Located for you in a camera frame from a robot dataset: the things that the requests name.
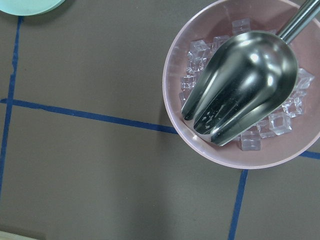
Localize light green plate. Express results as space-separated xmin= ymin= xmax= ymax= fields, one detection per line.
xmin=0 ymin=0 xmax=65 ymax=16

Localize pink bowl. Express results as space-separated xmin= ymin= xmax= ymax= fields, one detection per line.
xmin=162 ymin=0 xmax=320 ymax=169

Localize metal scoop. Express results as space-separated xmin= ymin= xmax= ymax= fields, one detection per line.
xmin=181 ymin=0 xmax=320 ymax=146

